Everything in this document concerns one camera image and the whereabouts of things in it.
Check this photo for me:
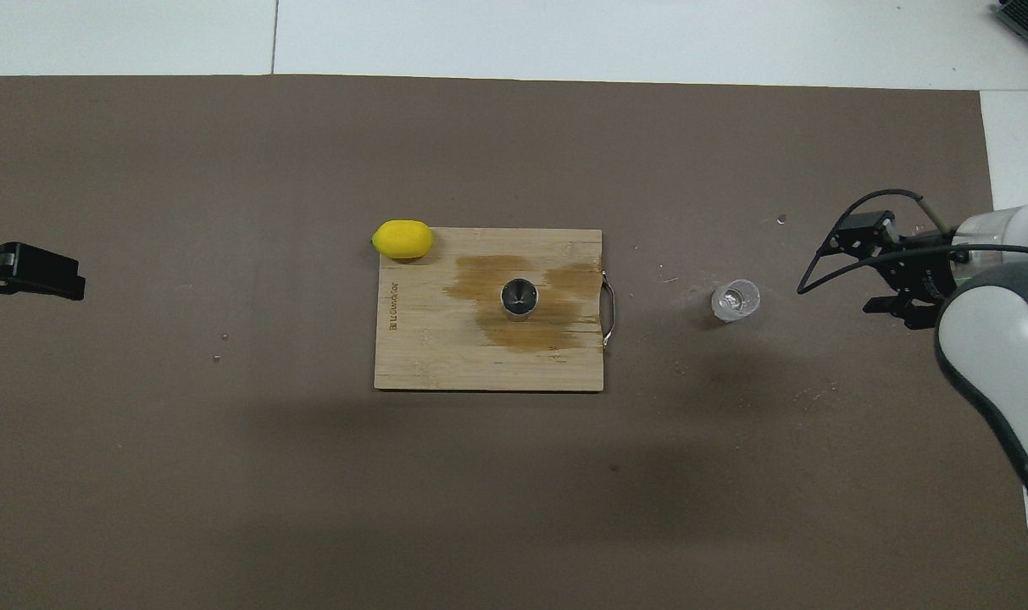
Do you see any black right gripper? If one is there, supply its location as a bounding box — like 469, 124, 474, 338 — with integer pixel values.
821, 210, 970, 330

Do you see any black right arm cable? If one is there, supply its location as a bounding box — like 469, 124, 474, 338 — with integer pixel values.
797, 189, 1028, 296

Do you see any brown table mat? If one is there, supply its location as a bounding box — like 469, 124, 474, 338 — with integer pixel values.
0, 75, 1028, 610

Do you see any metal jigger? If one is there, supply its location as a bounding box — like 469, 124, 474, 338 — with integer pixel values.
501, 277, 540, 323

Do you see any clear glass cup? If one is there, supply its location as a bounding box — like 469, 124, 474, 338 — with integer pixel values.
711, 279, 762, 324

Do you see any wooden cutting board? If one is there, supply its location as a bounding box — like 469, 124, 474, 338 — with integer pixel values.
374, 227, 618, 393

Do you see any yellow lemon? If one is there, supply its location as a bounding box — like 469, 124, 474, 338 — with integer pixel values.
371, 219, 435, 260

